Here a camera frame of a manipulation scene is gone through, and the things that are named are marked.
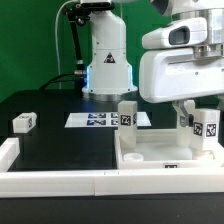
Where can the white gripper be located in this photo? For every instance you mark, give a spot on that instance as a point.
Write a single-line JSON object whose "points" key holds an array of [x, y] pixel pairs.
{"points": [[170, 70]]}

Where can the white square table top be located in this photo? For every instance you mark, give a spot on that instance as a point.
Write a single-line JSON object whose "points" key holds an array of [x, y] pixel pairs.
{"points": [[157, 149]]}

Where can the white marker sheet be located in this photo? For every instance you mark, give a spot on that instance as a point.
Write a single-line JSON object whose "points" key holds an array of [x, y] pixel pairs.
{"points": [[104, 119]]}

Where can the white U-shaped fence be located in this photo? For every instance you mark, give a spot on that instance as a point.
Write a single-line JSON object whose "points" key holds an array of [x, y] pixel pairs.
{"points": [[102, 182]]}

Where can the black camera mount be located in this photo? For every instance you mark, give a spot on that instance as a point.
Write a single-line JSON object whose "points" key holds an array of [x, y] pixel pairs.
{"points": [[79, 13]]}

